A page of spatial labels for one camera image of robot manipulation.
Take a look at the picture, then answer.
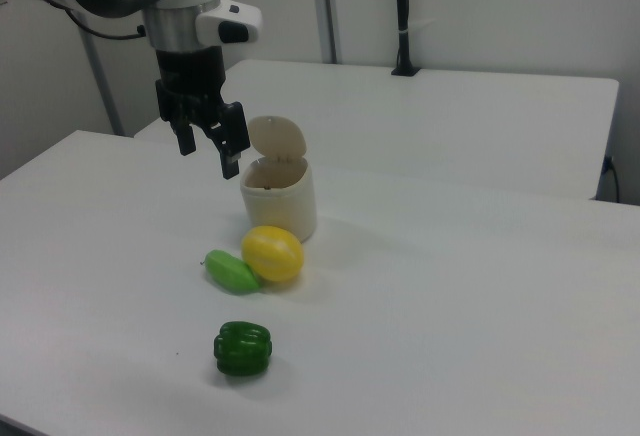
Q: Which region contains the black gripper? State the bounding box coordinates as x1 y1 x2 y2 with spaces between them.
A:
154 45 252 181

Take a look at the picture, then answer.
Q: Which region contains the cream garbage bin lid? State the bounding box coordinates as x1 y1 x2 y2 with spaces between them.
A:
247 114 308 162

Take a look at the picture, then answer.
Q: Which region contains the cream plastic garbage bin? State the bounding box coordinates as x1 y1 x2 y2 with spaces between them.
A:
239 156 319 244

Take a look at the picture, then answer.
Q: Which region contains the yellow toy melon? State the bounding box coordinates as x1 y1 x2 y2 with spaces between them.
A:
241 225 305 285

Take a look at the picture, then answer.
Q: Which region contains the light green toy fruit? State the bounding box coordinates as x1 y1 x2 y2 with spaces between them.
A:
201 249 262 296

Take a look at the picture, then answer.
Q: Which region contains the dark green toy bell pepper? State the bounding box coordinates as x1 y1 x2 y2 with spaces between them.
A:
213 320 274 378

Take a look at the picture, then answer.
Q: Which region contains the white table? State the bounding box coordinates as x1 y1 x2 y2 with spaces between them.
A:
133 59 621 203

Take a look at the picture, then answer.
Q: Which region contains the grey partition post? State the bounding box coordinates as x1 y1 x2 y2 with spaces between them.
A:
78 29 126 137
308 0 345 65

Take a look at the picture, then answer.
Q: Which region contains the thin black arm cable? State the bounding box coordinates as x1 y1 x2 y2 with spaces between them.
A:
63 4 149 41

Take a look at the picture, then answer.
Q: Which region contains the black pole with cable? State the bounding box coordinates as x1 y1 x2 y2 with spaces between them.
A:
390 0 422 78

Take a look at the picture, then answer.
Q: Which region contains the black wall cable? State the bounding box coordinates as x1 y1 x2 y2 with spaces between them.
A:
601 154 622 204

